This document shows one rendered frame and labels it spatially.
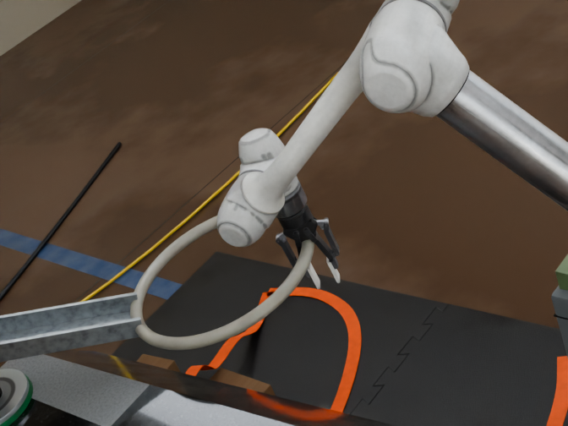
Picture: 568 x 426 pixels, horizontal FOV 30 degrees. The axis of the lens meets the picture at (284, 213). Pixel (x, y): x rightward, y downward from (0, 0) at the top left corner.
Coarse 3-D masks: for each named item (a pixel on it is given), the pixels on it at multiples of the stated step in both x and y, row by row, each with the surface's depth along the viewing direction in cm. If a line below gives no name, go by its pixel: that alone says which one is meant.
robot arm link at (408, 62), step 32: (416, 0) 188; (384, 32) 181; (416, 32) 181; (384, 64) 178; (416, 64) 178; (448, 64) 182; (384, 96) 181; (416, 96) 179; (448, 96) 183; (480, 96) 185; (480, 128) 186; (512, 128) 186; (544, 128) 189; (512, 160) 189; (544, 160) 188; (544, 192) 193
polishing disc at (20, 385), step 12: (0, 372) 266; (12, 372) 264; (0, 384) 262; (12, 384) 260; (24, 384) 258; (12, 396) 256; (24, 396) 255; (0, 408) 253; (12, 408) 252; (0, 420) 250
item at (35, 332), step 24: (24, 312) 255; (48, 312) 256; (72, 312) 257; (96, 312) 259; (120, 312) 260; (0, 336) 255; (24, 336) 254; (48, 336) 246; (72, 336) 248; (96, 336) 249; (120, 336) 250; (0, 360) 247
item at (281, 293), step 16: (208, 224) 273; (176, 240) 273; (192, 240) 273; (304, 240) 247; (160, 256) 270; (304, 256) 243; (304, 272) 241; (144, 288) 263; (288, 288) 237; (272, 304) 235; (144, 320) 254; (240, 320) 234; (256, 320) 234; (144, 336) 246; (160, 336) 242; (192, 336) 237; (208, 336) 235; (224, 336) 234
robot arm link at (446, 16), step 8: (392, 0) 190; (424, 0) 189; (432, 0) 189; (440, 0) 190; (448, 0) 190; (456, 0) 192; (440, 8) 190; (448, 8) 192; (376, 16) 201; (440, 16) 189; (448, 16) 192; (448, 24) 192
